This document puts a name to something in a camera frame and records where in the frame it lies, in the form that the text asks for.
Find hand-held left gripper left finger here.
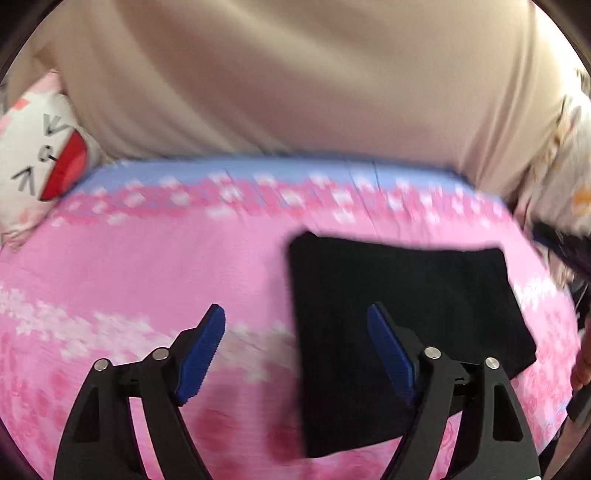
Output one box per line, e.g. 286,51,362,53
53,303,226,480

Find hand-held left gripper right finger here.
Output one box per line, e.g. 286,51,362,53
366,302,542,480

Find black pants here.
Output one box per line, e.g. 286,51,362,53
287,231,538,459

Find person's right hand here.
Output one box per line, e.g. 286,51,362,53
571,310,591,394

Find pink rose bedsheet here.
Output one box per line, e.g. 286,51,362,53
0,154,583,480

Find pale floral quilt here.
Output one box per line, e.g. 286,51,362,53
508,69,591,298

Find white cat face pillow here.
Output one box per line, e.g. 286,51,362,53
0,71,110,251

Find beige cloth drape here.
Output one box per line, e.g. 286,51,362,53
31,0,575,205

